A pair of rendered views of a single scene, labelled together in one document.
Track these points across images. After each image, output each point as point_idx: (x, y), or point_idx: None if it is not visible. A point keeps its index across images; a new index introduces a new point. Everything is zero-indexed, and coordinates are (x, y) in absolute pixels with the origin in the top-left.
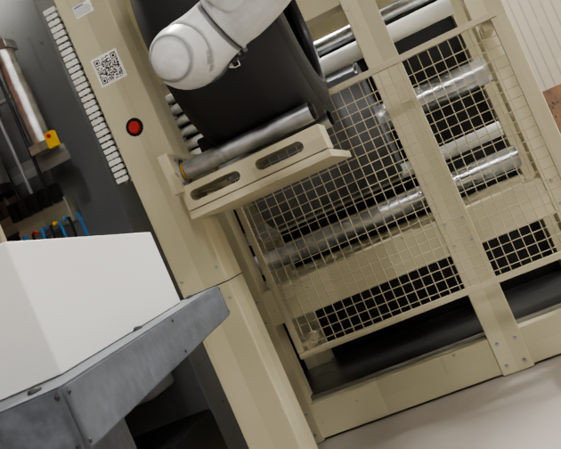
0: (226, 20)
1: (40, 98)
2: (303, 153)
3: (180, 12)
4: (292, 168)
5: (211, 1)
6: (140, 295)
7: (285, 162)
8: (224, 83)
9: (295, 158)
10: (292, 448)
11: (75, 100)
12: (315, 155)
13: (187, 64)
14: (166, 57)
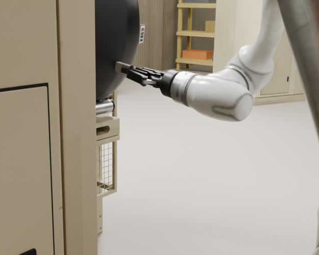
0: (251, 92)
1: None
2: (108, 134)
3: (107, 19)
4: (100, 142)
5: (253, 79)
6: None
7: (97, 137)
8: (101, 77)
9: (103, 136)
10: None
11: None
12: (113, 137)
13: (248, 114)
14: (246, 107)
